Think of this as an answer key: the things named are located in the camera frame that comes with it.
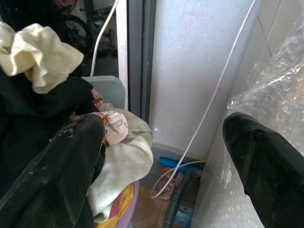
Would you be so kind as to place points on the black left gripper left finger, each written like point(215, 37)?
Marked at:
point(54, 171)

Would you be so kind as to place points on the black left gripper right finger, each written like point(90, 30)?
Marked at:
point(263, 156)

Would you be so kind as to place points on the white washing machine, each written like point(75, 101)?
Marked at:
point(237, 133)

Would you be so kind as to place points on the black garment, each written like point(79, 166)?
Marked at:
point(31, 111)

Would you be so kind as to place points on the pale green cloth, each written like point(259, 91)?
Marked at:
point(126, 164)

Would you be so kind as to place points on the white cartoon print cloth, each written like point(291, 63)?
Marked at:
point(116, 129)

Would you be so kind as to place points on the yellow pink striped cloth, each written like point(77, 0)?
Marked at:
point(120, 209)

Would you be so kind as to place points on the clear plastic bag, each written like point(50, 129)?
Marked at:
point(273, 80)

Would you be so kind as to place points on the purple plastic laundry basket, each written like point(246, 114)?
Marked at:
point(131, 206)

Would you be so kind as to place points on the blue plastic tube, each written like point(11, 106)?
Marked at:
point(174, 164)

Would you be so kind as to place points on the small printed packet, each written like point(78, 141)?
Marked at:
point(168, 183)

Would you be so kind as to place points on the blue box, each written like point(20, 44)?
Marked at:
point(182, 215)

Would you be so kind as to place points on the pale yellow cloth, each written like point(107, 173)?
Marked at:
point(40, 57)

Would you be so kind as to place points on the black bicycle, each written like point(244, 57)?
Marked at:
point(82, 26)

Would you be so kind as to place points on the white door frame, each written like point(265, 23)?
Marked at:
point(122, 52)

